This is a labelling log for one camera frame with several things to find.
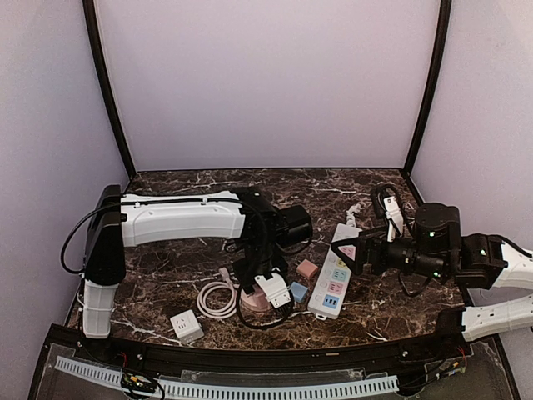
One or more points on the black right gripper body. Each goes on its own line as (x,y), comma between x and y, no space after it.
(367,251)

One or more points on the white multicolour power strip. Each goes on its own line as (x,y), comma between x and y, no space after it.
(331,285)

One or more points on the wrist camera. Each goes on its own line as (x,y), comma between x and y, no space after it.
(388,205)
(275,288)

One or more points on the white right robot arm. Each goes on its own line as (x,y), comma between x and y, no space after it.
(488,261)

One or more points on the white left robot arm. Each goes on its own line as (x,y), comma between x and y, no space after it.
(243,216)

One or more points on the black frame post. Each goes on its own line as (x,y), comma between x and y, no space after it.
(95,42)
(439,45)

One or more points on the small circuit board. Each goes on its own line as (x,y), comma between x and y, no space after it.
(135,382)

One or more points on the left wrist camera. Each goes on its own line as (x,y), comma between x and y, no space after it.
(275,288)

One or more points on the grey slotted cable duct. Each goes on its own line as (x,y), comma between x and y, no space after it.
(203,385)

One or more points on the blue plug adapter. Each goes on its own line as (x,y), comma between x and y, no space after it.
(299,292)

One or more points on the pink plug adapter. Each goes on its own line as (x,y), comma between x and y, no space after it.
(307,269)

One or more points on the white cube socket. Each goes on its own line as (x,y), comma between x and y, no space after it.
(186,327)

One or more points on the black front table rail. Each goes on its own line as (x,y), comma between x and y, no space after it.
(395,356)

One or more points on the right black frame post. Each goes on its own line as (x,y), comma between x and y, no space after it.
(439,45)

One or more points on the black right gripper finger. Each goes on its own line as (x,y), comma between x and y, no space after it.
(351,241)
(347,254)

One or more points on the pink round power socket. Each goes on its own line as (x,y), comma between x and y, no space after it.
(255,302)

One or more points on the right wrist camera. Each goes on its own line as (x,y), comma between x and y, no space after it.
(388,205)

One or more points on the left black frame post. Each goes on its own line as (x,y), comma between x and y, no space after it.
(95,42)

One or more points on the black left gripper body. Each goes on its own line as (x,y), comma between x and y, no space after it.
(248,272)

